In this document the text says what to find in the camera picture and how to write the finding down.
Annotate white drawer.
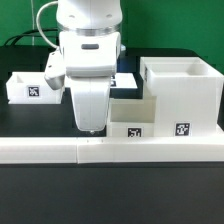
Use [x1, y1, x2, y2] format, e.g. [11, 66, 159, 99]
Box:
[106, 97, 156, 137]
[6, 72, 64, 104]

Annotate white drawer rear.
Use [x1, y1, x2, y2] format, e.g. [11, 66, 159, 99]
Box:
[6, 72, 64, 104]

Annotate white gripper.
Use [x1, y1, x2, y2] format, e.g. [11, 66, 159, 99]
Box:
[59, 32, 121, 131]

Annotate white marker plate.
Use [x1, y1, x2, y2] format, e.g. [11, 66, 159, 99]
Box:
[111, 73, 137, 89]

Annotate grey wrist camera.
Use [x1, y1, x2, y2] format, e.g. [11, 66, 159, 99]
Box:
[44, 50, 65, 90]

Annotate white drawer cabinet box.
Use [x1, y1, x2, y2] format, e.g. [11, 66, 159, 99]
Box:
[140, 57, 224, 137]

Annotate white drawer front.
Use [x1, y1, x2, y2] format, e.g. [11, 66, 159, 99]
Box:
[106, 97, 156, 137]

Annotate black cables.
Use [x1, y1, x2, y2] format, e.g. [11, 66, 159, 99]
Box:
[2, 28, 61, 47]

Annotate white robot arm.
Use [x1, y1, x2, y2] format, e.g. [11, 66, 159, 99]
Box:
[56, 0, 122, 131]

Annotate white L-shaped fence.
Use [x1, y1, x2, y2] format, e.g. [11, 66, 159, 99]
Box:
[0, 134, 224, 164]

